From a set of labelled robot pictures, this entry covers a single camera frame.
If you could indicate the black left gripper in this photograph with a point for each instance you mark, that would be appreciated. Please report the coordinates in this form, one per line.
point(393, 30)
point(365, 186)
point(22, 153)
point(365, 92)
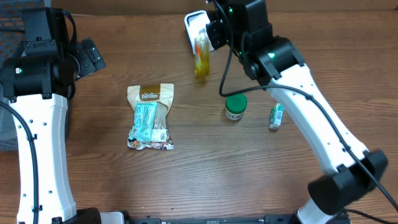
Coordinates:
point(90, 55)

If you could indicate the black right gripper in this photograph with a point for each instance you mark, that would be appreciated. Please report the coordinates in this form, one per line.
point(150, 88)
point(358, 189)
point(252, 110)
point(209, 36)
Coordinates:
point(216, 33)

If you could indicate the yellow liquid glass bottle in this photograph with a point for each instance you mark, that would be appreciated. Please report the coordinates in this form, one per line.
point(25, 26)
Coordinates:
point(202, 55)

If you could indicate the green white yogurt cup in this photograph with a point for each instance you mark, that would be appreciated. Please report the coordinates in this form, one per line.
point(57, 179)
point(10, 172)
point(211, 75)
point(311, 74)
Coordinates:
point(235, 106)

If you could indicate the small teal white carton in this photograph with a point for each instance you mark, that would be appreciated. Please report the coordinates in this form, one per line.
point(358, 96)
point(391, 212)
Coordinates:
point(276, 116)

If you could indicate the brown white snack bag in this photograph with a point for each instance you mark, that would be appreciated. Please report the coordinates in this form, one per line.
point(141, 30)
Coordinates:
point(163, 94)

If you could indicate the teal snack packet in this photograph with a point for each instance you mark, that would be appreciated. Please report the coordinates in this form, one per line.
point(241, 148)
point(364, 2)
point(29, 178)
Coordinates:
point(144, 117)

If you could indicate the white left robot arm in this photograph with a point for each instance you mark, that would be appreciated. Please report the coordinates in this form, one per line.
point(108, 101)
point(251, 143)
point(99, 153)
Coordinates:
point(46, 196)

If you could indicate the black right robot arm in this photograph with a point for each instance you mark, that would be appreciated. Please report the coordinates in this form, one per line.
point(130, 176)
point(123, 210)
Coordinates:
point(350, 170)

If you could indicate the white barcode scanner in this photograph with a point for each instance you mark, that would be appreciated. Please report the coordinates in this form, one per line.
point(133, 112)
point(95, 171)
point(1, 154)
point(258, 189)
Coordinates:
point(195, 25)

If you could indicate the grey plastic mesh basket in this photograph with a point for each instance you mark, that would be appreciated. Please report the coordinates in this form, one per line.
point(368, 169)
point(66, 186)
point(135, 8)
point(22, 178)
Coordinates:
point(36, 110)

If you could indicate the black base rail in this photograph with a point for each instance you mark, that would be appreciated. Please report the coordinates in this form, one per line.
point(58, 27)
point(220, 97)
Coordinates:
point(120, 217)

